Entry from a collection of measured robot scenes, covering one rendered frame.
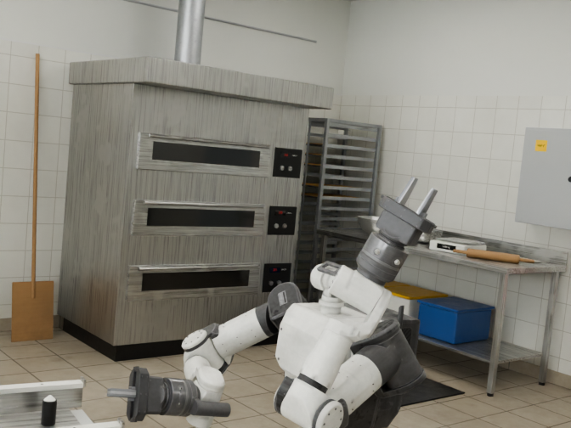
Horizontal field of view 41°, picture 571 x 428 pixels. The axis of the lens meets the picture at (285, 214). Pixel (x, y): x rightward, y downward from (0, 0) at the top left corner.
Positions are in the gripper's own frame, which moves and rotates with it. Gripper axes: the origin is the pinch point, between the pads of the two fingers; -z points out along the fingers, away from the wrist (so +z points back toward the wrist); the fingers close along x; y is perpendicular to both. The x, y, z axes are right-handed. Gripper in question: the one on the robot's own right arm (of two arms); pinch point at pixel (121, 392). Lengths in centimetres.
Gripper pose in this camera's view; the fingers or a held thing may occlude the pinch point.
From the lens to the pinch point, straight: 181.9
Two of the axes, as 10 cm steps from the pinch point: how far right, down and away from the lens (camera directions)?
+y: -6.2, 2.2, 7.5
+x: -0.3, 9.5, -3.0
